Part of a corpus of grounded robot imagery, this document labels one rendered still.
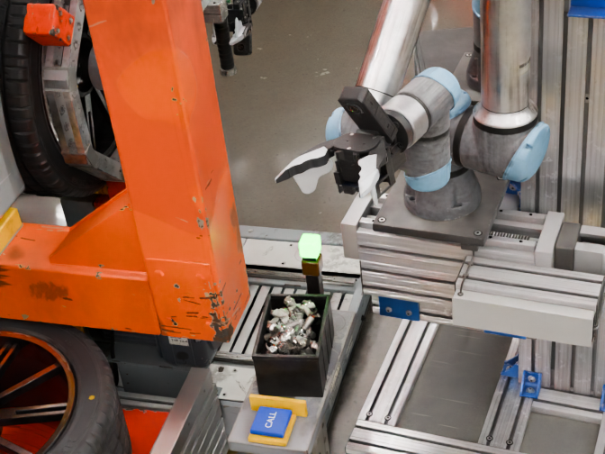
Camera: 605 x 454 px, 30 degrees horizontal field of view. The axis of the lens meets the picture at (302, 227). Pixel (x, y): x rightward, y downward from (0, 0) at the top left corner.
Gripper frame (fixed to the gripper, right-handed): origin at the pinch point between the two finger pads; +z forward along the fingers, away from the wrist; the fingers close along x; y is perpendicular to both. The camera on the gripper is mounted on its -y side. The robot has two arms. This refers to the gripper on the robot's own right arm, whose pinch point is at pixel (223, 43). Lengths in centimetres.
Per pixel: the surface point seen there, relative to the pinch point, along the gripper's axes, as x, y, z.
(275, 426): 35, -36, 94
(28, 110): -30, 8, 48
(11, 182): -31, -3, 61
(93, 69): -25.9, 4.1, 22.3
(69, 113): -22.4, 4.8, 43.7
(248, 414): 27, -39, 89
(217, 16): 0.5, 8.9, 2.6
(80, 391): -8, -33, 93
